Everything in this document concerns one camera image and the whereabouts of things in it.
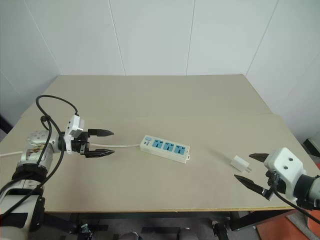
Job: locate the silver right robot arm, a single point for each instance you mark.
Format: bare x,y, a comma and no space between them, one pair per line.
308,190

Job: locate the white plug adapter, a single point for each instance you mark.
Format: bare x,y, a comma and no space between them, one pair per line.
238,163

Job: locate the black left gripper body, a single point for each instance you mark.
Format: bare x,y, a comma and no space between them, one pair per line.
81,145

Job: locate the black metal table frame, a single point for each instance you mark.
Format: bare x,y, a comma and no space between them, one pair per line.
250,220

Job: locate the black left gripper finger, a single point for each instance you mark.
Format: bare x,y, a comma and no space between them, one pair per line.
100,152
101,133

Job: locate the black object by wall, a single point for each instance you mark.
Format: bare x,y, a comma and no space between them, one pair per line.
3,125

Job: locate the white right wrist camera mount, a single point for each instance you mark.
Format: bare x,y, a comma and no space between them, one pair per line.
285,162

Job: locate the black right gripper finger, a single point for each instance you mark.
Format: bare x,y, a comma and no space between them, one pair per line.
260,157
252,185

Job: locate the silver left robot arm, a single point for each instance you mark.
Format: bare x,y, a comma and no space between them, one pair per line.
30,195

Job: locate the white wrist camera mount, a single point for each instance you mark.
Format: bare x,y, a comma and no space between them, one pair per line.
285,162
72,127

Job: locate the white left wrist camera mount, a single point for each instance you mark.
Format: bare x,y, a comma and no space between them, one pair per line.
72,127

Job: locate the black and white equipment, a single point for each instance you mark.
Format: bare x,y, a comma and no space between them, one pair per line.
312,147

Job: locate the dark rounded shape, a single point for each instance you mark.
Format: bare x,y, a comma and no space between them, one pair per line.
185,235

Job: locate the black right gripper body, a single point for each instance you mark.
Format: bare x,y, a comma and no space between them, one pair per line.
278,186

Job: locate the white power strip blue sockets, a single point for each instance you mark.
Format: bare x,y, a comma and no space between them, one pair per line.
165,148

